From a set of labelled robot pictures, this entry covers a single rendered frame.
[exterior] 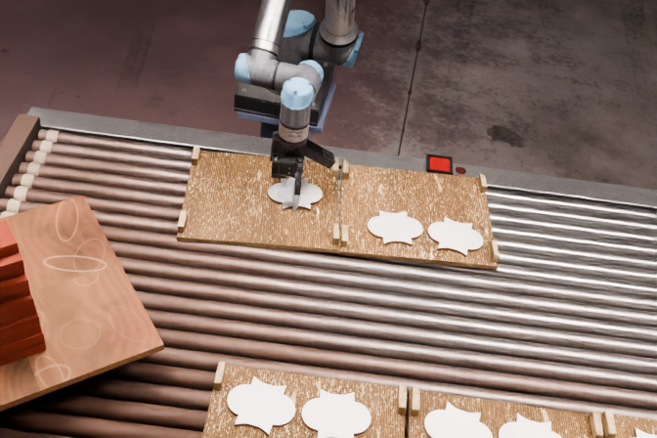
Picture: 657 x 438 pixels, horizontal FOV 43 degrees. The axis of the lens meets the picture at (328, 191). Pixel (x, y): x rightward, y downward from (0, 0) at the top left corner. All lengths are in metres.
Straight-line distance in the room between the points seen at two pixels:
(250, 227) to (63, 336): 0.59
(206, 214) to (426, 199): 0.60
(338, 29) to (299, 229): 0.63
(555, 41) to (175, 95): 2.31
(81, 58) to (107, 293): 2.77
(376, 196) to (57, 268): 0.87
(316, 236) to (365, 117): 2.08
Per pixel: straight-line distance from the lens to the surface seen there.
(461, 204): 2.30
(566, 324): 2.12
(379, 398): 1.82
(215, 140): 2.43
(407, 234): 2.16
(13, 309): 1.65
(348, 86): 4.36
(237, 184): 2.25
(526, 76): 4.76
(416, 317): 2.01
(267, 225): 2.14
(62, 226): 2.00
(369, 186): 2.29
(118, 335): 1.77
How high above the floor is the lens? 2.42
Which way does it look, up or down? 41 degrees down
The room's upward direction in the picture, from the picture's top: 8 degrees clockwise
